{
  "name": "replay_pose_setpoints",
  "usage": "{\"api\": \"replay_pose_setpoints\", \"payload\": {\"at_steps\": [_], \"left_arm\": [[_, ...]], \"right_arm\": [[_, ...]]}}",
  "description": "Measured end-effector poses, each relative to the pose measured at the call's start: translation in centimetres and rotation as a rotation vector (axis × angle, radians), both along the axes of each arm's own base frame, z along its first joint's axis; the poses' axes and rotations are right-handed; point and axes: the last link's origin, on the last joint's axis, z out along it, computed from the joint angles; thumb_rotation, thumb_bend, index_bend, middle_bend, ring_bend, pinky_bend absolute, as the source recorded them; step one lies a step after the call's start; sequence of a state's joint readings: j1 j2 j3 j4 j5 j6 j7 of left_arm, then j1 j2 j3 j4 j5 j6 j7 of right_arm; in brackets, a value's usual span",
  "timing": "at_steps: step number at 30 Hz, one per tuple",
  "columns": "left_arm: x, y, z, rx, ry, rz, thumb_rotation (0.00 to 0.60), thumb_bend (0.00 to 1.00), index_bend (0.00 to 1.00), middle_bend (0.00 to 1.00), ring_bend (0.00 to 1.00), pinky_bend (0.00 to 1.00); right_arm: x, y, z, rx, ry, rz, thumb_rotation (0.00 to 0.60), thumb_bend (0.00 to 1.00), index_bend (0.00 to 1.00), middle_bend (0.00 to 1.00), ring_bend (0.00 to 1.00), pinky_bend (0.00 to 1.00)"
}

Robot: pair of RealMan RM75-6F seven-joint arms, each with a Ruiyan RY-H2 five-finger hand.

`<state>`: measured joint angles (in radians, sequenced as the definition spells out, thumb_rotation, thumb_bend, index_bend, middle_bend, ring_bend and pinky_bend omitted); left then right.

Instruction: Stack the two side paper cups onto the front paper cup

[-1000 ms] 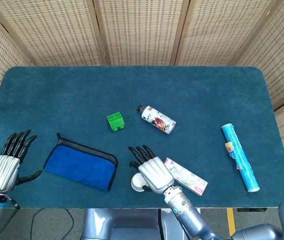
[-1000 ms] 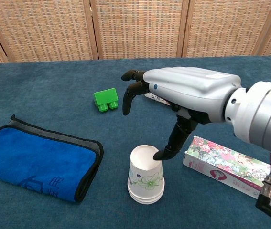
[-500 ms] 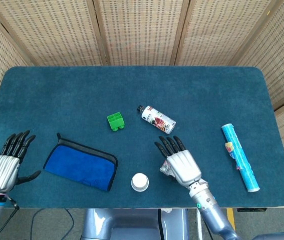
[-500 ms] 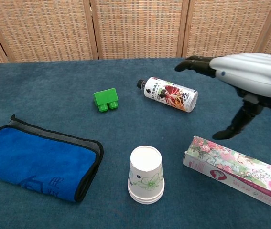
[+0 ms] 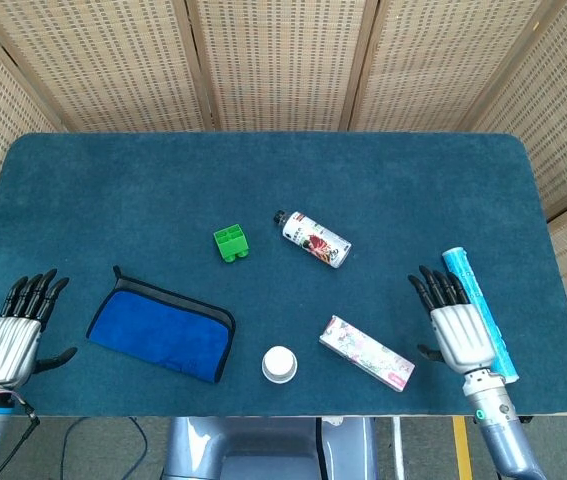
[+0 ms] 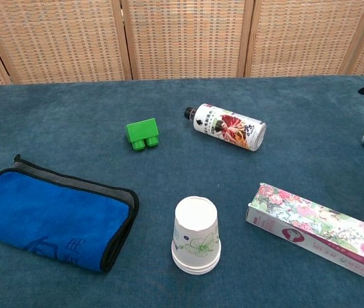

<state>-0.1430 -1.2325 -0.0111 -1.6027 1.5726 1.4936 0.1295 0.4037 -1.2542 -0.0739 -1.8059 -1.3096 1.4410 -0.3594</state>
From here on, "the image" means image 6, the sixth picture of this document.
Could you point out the white floral paper cup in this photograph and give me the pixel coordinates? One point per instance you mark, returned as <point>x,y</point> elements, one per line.
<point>196,269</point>
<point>196,224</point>
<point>197,273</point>

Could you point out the white printed drink bottle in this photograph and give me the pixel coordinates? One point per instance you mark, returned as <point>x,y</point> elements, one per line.
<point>226,126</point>

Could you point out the floral print carton box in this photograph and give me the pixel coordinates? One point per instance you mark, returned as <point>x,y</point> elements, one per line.
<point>313,231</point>

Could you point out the woven bamboo folding screen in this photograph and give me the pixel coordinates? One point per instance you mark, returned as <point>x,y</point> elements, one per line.
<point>181,32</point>

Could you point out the green toy building block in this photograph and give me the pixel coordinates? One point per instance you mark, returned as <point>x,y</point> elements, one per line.
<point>141,130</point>

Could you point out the teal table mat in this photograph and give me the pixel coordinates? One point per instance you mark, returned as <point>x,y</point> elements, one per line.
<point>72,112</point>

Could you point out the blue folded towel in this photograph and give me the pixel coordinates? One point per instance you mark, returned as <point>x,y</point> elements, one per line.
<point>50,211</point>

